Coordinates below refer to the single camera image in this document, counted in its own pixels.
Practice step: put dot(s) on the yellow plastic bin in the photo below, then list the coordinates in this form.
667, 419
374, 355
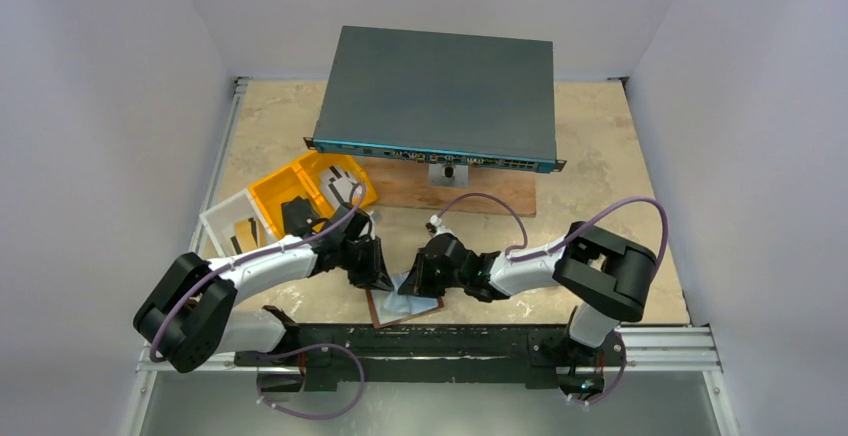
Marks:
302, 178

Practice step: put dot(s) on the white plastic bin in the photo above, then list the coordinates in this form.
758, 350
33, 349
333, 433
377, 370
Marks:
219, 220

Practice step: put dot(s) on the white cards in bin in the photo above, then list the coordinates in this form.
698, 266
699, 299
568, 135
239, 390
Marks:
338, 186

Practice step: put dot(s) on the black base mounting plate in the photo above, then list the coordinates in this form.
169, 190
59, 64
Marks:
536, 356

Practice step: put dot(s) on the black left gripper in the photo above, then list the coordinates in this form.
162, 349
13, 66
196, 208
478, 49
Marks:
370, 258

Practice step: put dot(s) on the grey blue network switch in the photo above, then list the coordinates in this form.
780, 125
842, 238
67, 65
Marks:
440, 98

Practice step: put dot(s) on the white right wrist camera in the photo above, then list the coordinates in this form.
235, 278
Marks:
437, 229

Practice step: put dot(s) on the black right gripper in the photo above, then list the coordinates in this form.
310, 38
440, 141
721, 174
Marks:
424, 268

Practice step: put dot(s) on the black card in bin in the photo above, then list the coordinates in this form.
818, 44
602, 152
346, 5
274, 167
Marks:
299, 217

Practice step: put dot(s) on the brown leather card holder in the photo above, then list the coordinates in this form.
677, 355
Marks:
387, 308

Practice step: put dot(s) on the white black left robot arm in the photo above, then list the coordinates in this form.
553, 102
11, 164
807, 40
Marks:
192, 313

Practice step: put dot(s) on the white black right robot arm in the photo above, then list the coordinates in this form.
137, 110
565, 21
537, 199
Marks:
609, 273

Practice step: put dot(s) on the grey metal camera stand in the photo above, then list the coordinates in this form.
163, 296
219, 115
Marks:
448, 175

